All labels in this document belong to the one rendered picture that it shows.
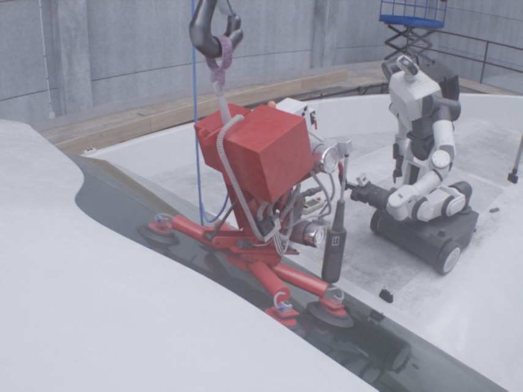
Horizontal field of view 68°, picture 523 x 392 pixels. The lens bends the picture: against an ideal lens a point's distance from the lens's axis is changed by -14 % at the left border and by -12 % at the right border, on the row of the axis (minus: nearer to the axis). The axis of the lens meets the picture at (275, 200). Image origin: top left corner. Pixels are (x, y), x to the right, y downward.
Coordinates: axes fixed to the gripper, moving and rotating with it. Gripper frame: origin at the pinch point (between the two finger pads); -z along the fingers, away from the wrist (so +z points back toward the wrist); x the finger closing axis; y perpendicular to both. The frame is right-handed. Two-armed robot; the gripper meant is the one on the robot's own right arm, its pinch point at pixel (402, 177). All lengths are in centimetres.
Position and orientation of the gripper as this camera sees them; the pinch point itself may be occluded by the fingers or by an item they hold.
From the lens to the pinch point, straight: 277.2
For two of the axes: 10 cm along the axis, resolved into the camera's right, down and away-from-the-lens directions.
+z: -1.5, -7.3, -6.7
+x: -9.6, 2.7, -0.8
